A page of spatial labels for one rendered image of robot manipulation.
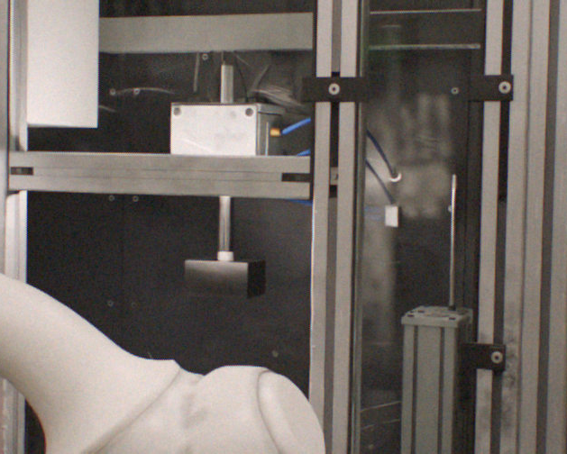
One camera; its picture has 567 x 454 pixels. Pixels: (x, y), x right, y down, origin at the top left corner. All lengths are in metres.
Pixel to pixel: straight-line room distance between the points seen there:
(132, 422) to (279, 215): 1.07
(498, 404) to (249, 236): 0.62
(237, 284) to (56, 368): 0.80
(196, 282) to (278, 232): 0.26
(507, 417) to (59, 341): 0.63
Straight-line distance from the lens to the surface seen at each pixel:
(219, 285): 1.50
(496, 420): 1.25
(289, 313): 1.74
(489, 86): 1.22
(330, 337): 1.27
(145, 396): 0.70
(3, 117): 1.43
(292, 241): 1.73
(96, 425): 0.70
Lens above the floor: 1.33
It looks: 3 degrees down
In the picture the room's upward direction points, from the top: 1 degrees clockwise
